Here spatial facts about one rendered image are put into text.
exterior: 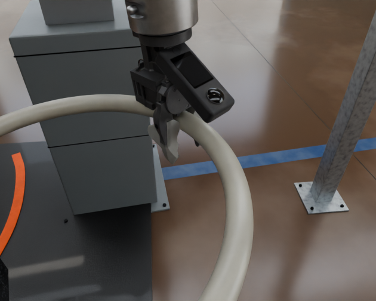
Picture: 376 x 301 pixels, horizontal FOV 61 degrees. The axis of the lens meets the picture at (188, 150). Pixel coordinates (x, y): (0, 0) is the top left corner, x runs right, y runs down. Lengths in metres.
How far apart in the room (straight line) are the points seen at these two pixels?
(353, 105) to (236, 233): 1.08
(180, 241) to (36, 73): 0.87
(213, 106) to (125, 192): 1.14
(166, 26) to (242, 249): 0.26
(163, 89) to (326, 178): 1.22
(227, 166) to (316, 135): 1.75
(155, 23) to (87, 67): 0.75
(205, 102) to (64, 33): 0.76
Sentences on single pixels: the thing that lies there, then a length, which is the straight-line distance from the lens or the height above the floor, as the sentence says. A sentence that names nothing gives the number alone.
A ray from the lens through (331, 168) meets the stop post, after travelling 1.54.
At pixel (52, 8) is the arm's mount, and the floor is 0.90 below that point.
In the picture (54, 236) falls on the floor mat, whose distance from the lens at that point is 1.56.
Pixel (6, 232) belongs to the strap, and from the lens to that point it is 1.66.
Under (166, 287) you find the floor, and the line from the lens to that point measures 1.35.
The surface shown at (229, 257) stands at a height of 0.93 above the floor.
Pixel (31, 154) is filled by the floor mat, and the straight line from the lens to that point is 2.01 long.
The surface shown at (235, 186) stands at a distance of 0.37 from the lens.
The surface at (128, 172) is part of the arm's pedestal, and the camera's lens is 1.41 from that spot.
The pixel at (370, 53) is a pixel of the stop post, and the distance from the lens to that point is 1.29.
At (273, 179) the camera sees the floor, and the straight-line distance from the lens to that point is 1.75.
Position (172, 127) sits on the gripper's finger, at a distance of 0.47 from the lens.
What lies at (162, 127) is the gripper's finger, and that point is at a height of 0.93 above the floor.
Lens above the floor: 1.20
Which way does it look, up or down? 40 degrees down
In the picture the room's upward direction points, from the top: straight up
